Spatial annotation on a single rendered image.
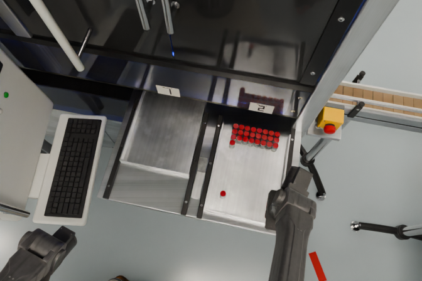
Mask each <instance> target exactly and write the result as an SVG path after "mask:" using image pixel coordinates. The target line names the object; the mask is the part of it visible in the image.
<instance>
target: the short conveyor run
mask: <svg viewBox="0 0 422 281"><path fill-rule="evenodd" d="M364 75H365V71H361V72H360V73H359V75H357V76H356V77H355V78H354V80H353V81H352V82H346V81H342V82H341V83H340V85H339V86H338V88H337V89H336V91H335V92H334V93H333V95H332V96H331V97H330V99H329V100H328V102H330V103H337V104H340V105H345V109H344V119H346V120H353V121H357V122H363V123H367V124H374V125H380V126H385V127H391V128H395V129H401V130H408V131H411V132H418V133H422V94H418V93H411V92H404V91H400V90H393V89H389V88H382V87H375V86H371V85H364V84H360V81H361V80H362V79H363V77H364Z"/></svg>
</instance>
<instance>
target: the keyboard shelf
mask: <svg viewBox="0 0 422 281"><path fill-rule="evenodd" d="M68 118H76V119H100V120H102V123H101V127H100V132H99V138H98V141H97V147H96V151H95V156H94V162H93V166H92V172H91V175H90V181H89V186H88V190H87V195H86V199H85V205H84V211H83V215H82V218H64V217H52V216H44V214H45V209H46V204H47V201H48V197H49V193H50V189H51V184H52V181H53V177H54V173H55V169H56V166H57V161H58V157H59V153H60V149H61V146H62V141H63V136H64V133H65V129H66V126H67V122H68ZM106 123H107V118H106V117H105V116H98V115H75V114H61V115H60V118H59V121H58V125H57V129H56V132H55V137H54V140H53V144H52V147H51V151H50V154H41V153H40V156H39V159H38V163H37V166H36V171H35V175H34V177H33V182H32V184H31V189H30V193H29V196H28V199H38V201H37V204H36V209H35V213H34V216H33V222H34V223H42V224H53V225H73V226H85V225H86V223H87V217H88V213H89V208H90V202H91V198H92V192H93V188H94V183H95V177H96V173H97V167H98V163H99V157H100V152H101V148H102V142H103V138H104V132H105V129H106Z"/></svg>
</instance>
